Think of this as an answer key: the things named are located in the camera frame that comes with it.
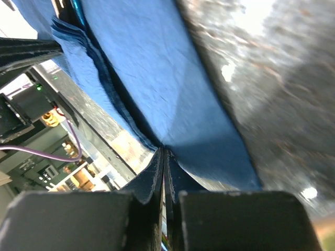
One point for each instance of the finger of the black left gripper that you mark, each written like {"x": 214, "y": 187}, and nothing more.
{"x": 12, "y": 47}
{"x": 14, "y": 61}

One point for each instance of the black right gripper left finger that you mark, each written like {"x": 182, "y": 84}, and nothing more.
{"x": 125, "y": 219}

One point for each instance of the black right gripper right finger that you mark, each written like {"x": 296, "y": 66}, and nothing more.
{"x": 198, "y": 219}

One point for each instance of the blue metallic fork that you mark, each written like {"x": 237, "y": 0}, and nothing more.
{"x": 79, "y": 12}

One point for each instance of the blue paper napkin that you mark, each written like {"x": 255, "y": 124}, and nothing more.
{"x": 137, "y": 61}

